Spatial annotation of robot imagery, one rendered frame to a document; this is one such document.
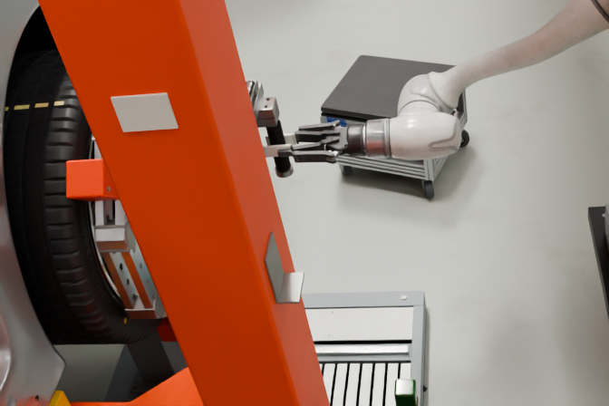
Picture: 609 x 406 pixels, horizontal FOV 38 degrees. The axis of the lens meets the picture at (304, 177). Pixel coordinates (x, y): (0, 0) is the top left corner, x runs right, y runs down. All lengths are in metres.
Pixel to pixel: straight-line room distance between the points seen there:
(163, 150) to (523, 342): 1.71
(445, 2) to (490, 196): 1.39
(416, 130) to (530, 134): 1.43
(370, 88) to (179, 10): 2.11
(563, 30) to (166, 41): 1.03
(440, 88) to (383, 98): 0.95
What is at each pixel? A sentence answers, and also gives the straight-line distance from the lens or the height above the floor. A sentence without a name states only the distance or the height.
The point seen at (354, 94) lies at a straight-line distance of 3.02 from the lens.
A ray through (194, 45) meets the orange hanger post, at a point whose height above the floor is 1.55.
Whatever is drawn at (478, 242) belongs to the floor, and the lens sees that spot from 2.90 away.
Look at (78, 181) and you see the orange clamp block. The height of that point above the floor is 1.10.
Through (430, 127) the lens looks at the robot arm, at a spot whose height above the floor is 0.87.
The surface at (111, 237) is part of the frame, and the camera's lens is 1.70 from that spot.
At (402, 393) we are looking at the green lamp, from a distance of 1.70.
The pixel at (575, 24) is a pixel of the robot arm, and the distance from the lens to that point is 1.83.
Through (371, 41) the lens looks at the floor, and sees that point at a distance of 3.97.
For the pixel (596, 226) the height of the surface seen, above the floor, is 0.30.
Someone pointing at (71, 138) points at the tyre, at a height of 1.13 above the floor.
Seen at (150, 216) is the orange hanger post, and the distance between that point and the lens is 1.17.
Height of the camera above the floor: 2.02
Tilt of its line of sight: 38 degrees down
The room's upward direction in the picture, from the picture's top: 13 degrees counter-clockwise
